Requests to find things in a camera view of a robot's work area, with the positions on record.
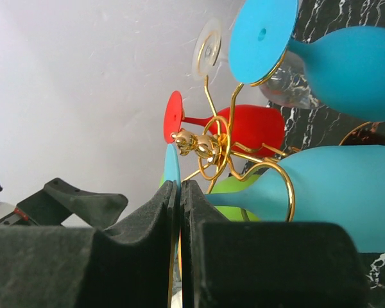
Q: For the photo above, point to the teal wine glass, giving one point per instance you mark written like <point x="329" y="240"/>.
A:
<point x="344" y="185"/>

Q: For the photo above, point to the gold wire glass rack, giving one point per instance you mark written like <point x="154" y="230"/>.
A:
<point x="214" y="147"/>

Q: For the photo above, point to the clear wine glass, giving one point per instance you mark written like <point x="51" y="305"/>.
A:
<point x="287" y="87"/>

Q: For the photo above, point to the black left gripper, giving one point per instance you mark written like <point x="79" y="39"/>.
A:
<point x="58" y="200"/>

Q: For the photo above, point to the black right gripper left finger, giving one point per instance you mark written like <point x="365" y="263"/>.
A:
<point x="126" y="265"/>

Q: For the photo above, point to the red wine glass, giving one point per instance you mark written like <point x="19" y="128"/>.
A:
<point x="253" y="125"/>

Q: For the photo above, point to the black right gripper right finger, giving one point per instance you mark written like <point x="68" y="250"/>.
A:
<point x="237" y="264"/>

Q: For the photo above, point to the blue wine glass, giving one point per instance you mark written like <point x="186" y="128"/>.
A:
<point x="345" y="69"/>

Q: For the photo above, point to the green wine glass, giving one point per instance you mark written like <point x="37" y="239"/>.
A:
<point x="224" y="196"/>

